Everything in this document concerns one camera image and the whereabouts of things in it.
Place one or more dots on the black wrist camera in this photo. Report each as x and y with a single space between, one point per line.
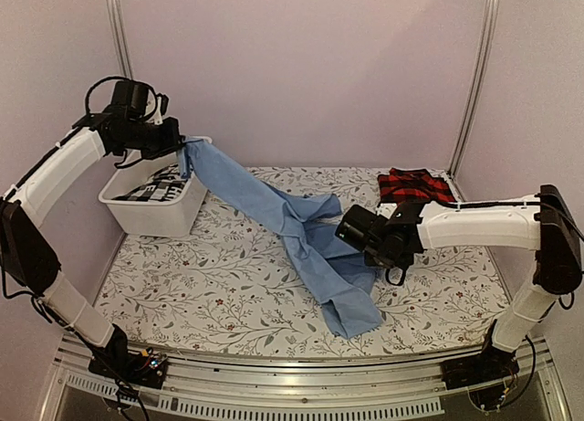
129 98
354 227

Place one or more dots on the aluminium frame post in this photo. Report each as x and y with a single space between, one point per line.
485 43
119 37

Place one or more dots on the floral patterned table cloth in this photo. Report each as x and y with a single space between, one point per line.
228 288

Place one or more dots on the red black plaid folded shirt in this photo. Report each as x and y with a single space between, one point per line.
399 186

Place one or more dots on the white plastic bin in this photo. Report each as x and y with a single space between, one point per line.
173 218

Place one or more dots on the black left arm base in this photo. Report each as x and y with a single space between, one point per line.
146 368

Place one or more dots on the right aluminium frame post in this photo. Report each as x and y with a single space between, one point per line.
485 43

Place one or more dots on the left aluminium frame post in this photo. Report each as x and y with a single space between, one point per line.
119 37

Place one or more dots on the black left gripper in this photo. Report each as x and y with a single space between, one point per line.
172 140

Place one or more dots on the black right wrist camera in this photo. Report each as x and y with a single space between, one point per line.
354 227

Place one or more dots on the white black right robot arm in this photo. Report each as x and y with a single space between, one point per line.
540 223

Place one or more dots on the black white plaid shirt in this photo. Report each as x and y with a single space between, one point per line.
165 185

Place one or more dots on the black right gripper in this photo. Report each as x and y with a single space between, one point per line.
408 258

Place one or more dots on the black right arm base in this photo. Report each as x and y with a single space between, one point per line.
488 365

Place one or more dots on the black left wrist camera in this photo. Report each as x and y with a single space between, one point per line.
129 98

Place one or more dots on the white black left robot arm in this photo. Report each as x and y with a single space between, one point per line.
30 259

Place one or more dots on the light blue long sleeve shirt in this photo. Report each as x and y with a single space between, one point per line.
334 273

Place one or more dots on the aluminium front rail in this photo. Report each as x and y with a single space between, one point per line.
203 386

